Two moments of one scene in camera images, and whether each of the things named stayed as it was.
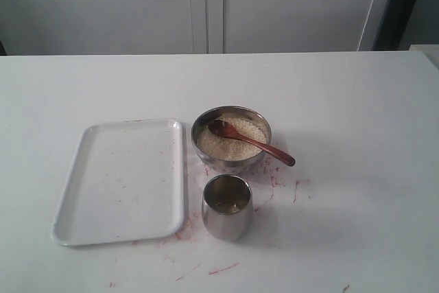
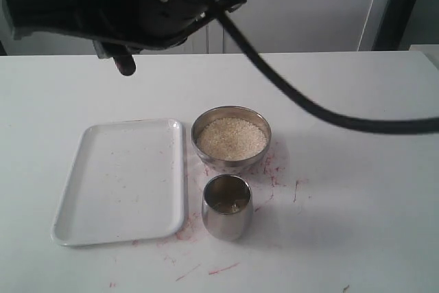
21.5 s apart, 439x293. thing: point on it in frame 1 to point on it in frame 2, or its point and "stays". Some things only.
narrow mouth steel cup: (227, 207) stays
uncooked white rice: (230, 148) stays
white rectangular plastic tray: (127, 184) stays
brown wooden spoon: (223, 129) to (125, 64)
